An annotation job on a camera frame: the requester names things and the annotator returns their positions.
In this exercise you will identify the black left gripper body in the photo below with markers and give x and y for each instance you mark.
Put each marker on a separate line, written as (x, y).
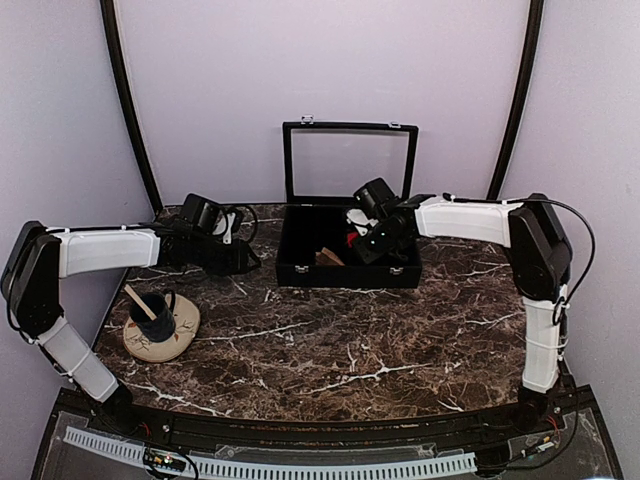
(216, 262)

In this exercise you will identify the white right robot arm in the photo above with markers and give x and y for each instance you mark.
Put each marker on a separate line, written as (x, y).
(536, 244)

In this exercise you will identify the black glass-lid display case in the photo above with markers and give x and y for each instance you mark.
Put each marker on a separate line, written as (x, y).
(325, 163)

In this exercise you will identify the dark blue mug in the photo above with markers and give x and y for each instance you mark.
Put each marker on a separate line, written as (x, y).
(163, 326)

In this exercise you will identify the right black frame post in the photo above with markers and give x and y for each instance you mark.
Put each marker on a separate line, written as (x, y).
(521, 89)

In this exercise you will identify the white slotted cable duct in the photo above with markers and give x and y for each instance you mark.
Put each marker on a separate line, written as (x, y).
(245, 464)

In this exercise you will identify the tan brown sock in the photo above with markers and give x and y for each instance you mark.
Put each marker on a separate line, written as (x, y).
(326, 257)

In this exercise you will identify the wooden stir stick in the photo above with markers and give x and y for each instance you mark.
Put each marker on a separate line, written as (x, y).
(140, 302)

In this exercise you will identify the black frame post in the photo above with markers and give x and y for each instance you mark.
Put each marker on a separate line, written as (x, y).
(123, 88)
(521, 89)

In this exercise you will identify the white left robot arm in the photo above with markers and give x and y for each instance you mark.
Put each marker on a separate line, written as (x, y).
(45, 257)

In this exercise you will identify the cream branch-pattern plate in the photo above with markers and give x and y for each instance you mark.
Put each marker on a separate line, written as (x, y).
(186, 317)

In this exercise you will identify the left black frame post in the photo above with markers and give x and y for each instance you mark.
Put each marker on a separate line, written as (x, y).
(123, 88)

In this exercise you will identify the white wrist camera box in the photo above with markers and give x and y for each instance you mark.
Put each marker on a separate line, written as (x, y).
(358, 219)

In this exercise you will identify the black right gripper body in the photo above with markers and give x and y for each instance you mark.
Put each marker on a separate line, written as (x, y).
(381, 245)

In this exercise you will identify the red orange argyle sock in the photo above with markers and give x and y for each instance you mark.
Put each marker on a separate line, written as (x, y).
(350, 238)

